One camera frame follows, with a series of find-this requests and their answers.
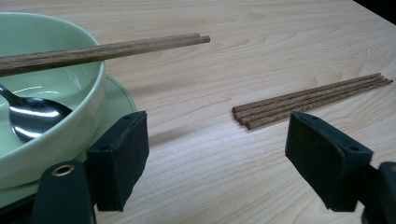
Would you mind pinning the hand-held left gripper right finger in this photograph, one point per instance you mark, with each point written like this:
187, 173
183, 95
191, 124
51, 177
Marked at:
323, 161

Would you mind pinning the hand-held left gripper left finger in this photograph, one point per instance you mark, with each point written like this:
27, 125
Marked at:
120, 161

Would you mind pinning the pile of wooden chopsticks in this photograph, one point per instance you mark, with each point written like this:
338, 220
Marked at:
295, 105

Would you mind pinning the green ceramic bowl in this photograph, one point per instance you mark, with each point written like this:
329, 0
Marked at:
46, 155

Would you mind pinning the brown wooden chopstick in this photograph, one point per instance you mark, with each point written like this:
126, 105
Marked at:
186, 36
93, 55

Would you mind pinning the green ceramic plate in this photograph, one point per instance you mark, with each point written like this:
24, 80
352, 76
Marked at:
118, 99

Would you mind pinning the metal spoon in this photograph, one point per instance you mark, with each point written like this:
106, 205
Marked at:
34, 115

